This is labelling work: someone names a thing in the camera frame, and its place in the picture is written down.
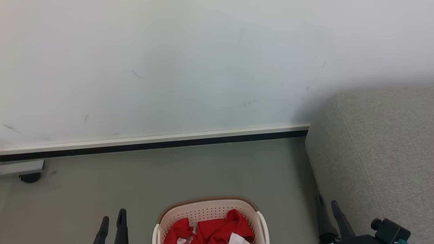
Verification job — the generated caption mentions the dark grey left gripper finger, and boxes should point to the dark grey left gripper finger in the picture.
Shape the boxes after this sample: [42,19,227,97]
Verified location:
[114,208,129,244]
[94,216,110,244]

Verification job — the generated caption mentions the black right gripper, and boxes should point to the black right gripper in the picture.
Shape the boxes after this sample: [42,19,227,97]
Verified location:
[317,195,412,244]

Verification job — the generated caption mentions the red garment with letter print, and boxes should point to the red garment with letter print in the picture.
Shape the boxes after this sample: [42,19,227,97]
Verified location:
[164,218,200,244]

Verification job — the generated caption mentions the red garment with white striped trim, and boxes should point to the red garment with white striped trim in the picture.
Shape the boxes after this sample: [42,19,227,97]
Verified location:
[197,209,255,244]

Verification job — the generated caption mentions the grey fabric sofa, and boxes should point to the grey fabric sofa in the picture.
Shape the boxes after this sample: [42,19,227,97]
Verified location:
[304,86,434,244]

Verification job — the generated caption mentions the cream perforated laundry basket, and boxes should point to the cream perforated laundry basket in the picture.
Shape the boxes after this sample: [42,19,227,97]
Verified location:
[152,196,270,244]

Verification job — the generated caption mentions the black caster wheel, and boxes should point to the black caster wheel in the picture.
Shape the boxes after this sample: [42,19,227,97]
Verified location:
[19,172,42,184]

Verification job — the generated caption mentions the black and white baseboard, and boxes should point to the black and white baseboard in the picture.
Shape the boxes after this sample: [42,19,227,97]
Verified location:
[0,124,310,162]

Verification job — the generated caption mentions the grey furniture base bar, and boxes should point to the grey furniture base bar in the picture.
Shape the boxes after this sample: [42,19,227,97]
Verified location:
[0,159,45,176]

